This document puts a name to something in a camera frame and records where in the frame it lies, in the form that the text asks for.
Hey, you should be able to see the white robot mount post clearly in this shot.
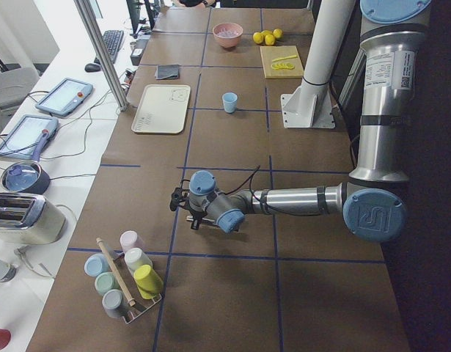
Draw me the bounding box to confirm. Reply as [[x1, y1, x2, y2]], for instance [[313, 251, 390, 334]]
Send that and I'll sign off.
[[281, 0, 356, 129]]

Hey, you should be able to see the yellow plastic knife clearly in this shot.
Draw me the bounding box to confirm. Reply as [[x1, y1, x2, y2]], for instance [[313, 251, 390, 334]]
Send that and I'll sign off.
[[271, 54, 298, 62]]

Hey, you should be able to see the light blue plastic cup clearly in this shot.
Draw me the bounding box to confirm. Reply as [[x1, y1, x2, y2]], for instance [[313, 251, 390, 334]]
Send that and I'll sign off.
[[222, 92, 238, 114]]

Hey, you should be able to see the cream bear tray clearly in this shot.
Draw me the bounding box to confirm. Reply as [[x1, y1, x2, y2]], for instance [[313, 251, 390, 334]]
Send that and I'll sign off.
[[131, 84, 191, 134]]

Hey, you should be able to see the grey folded cloth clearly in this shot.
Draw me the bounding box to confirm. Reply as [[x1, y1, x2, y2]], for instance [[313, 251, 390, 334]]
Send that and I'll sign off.
[[155, 64, 180, 80]]

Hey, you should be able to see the yellow lemon left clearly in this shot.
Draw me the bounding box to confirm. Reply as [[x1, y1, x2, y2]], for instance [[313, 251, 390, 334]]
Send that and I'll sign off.
[[252, 32, 264, 45]]

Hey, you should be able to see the lemon slices row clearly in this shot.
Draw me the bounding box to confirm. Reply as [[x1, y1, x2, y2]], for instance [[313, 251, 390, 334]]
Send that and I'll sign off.
[[271, 62, 295, 70]]

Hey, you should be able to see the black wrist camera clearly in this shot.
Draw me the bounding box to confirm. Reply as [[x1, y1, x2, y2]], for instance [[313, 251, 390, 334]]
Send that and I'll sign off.
[[169, 186, 189, 212]]

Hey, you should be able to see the cup rack with holder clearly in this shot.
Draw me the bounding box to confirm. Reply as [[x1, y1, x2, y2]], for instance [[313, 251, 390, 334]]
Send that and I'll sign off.
[[94, 237, 162, 325]]

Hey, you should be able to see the green cup on rack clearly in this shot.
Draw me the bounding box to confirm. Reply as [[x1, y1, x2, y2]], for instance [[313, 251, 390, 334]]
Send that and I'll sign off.
[[95, 272, 120, 296]]

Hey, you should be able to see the grey cup on rack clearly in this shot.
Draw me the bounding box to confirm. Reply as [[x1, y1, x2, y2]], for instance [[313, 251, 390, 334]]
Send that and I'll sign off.
[[102, 289, 129, 318]]

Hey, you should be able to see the teach pendant near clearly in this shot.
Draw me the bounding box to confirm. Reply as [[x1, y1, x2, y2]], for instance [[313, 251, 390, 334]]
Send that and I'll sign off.
[[0, 115, 59, 160]]

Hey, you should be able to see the aluminium frame post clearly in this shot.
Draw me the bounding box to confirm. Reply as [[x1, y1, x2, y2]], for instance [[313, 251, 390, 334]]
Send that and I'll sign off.
[[74, 0, 128, 111]]

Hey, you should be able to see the black computer mouse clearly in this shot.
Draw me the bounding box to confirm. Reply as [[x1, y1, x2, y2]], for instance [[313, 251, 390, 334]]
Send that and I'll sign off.
[[84, 62, 101, 73]]

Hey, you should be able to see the wooden cutting board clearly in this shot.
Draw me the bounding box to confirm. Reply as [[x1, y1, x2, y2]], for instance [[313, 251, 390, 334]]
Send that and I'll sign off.
[[260, 45, 304, 79]]

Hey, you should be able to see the white cup on rack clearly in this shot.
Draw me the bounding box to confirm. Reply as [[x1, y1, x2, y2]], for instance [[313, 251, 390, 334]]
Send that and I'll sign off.
[[124, 247, 153, 275]]

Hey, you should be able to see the blue pot with lid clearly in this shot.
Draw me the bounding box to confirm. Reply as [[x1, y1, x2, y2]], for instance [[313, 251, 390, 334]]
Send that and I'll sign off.
[[0, 128, 59, 195]]

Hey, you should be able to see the metal muddler stick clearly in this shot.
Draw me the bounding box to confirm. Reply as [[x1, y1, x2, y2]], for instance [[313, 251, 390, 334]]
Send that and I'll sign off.
[[186, 216, 240, 232]]

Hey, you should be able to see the clear ice cubes pile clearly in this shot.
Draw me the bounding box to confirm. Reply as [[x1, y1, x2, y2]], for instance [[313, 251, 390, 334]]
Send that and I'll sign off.
[[216, 28, 241, 39]]

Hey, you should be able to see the black camera cable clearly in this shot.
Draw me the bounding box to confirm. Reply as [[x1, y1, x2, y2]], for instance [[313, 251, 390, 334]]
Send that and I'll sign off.
[[224, 165, 329, 216]]

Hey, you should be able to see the yellow lemon front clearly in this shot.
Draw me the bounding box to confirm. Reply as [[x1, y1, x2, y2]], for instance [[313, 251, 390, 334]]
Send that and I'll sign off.
[[264, 35, 276, 46]]

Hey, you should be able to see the yellow cup on rack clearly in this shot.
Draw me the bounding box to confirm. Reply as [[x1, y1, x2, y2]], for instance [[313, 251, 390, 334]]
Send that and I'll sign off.
[[133, 264, 164, 299]]

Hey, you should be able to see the teach pendant far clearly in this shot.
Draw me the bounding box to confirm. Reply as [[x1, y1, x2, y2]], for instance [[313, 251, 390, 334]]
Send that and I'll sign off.
[[35, 78, 93, 117]]

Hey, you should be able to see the black keyboard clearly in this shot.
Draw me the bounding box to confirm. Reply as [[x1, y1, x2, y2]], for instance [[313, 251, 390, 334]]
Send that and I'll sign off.
[[102, 29, 124, 63]]

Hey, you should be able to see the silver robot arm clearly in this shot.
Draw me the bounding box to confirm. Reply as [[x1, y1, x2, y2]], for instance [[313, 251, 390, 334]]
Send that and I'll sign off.
[[170, 1, 431, 243]]

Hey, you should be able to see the pink bowl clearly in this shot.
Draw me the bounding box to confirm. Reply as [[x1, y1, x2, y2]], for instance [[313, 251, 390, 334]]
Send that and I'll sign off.
[[213, 23, 243, 48]]

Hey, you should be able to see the yellow lemon far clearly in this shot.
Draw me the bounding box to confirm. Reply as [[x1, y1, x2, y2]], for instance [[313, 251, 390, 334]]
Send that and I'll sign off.
[[272, 29, 283, 40]]

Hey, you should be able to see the teach pendant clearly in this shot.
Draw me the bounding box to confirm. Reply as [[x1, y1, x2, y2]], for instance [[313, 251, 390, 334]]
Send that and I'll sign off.
[[35, 78, 93, 117], [0, 115, 59, 160]]

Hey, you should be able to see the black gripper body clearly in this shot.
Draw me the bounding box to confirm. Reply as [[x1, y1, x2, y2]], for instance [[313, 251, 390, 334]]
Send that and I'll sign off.
[[186, 200, 208, 222]]

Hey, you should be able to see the pink cup on rack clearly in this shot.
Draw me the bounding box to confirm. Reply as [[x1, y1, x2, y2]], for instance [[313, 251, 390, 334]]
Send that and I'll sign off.
[[120, 230, 146, 253]]

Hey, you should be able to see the blue cup on rack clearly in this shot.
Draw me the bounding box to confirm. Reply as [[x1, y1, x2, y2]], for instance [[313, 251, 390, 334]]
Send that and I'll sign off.
[[84, 253, 110, 277]]

